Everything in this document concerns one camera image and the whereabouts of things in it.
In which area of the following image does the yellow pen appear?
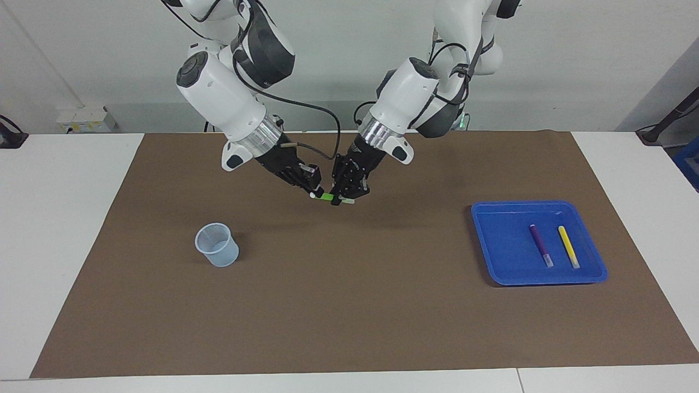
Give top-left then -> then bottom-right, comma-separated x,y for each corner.
558,225 -> 582,269

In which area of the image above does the blue crate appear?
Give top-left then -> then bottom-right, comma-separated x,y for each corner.
673,151 -> 699,193

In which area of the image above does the translucent plastic cup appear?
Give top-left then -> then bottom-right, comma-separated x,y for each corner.
194,223 -> 240,268

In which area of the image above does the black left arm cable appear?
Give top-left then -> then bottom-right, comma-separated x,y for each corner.
428,26 -> 493,105

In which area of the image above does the black stand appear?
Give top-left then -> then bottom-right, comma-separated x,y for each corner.
636,87 -> 699,146

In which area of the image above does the brown table mat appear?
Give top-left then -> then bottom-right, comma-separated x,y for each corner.
30,130 -> 699,379

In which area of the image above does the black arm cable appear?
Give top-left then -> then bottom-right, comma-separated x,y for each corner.
428,26 -> 493,105
232,0 -> 342,162

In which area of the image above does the blue plastic tray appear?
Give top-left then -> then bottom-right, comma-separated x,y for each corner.
471,200 -> 608,287

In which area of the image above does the black desk object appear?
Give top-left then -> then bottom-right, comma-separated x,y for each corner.
0,115 -> 29,150

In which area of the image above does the white power strip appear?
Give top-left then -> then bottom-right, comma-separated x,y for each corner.
56,106 -> 119,134

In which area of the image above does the purple pen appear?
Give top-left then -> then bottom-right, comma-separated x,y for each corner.
529,224 -> 555,268

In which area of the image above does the green pen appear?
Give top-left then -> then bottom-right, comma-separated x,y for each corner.
310,191 -> 356,206

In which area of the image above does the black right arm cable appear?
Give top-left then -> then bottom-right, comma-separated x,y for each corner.
232,0 -> 342,162

